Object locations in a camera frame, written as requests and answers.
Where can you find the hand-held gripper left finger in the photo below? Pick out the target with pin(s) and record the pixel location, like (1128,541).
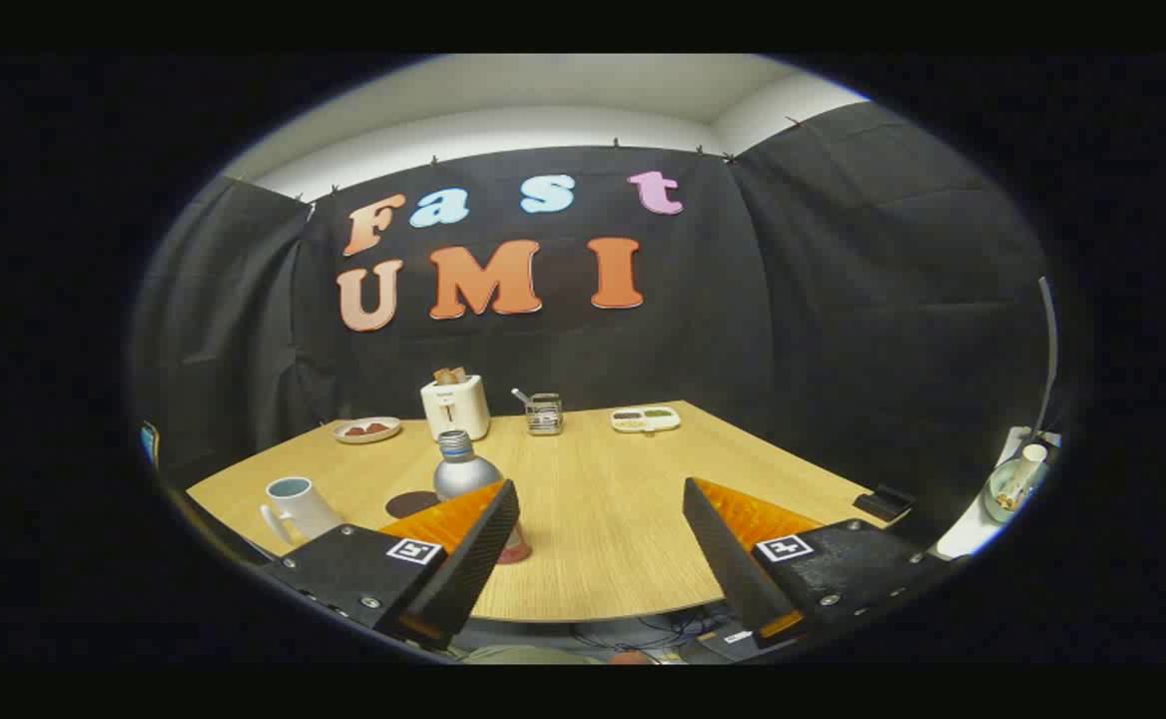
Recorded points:
(473,559)

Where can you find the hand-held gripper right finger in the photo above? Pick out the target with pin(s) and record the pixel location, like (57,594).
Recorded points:
(728,559)

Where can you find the silver juice bottle pink label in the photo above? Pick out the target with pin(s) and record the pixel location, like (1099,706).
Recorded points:
(458,474)

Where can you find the dark brown round coaster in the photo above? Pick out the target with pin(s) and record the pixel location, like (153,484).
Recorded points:
(408,502)

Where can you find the white cup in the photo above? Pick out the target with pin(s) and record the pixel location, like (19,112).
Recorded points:
(305,509)

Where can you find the wooden table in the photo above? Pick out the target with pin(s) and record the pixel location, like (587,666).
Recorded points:
(603,499)

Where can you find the white toaster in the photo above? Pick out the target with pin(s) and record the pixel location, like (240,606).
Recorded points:
(455,409)

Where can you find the white plate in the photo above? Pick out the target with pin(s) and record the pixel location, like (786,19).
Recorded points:
(366,438)

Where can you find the white compartment tray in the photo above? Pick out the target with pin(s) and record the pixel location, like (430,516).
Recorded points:
(645,419)

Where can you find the small black block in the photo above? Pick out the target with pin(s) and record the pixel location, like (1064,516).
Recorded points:
(884,502)

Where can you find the metal spoon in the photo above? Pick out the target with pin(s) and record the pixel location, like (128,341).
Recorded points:
(520,396)

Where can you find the pale green bowl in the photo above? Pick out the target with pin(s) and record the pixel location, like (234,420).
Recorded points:
(1000,494)

